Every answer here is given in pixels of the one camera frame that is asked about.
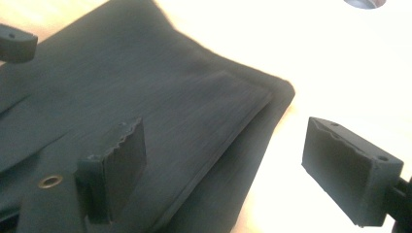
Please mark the dark grey cloth garment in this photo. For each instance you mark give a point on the dark grey cloth garment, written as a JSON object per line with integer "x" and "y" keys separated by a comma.
{"x": 181, "y": 97}

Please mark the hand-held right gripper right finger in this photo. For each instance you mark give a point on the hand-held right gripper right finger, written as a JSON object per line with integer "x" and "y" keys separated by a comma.
{"x": 350, "y": 171}

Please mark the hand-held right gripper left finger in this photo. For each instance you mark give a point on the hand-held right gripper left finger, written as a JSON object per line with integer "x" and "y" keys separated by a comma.
{"x": 113, "y": 174}

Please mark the grey round object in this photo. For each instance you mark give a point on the grey round object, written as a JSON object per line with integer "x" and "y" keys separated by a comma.
{"x": 364, "y": 3}

